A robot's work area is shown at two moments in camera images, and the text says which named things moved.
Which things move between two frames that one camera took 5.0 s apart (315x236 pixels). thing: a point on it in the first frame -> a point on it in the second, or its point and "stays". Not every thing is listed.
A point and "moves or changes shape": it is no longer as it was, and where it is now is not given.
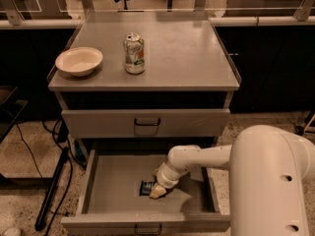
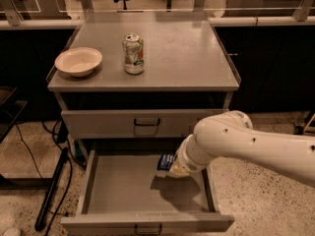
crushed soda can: (134, 48) stays
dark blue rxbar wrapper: (146, 188) moves or changes shape
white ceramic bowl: (80, 61) stays
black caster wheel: (299, 130) stays
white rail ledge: (215, 22) stays
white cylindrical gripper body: (162, 181) -> (186, 161)
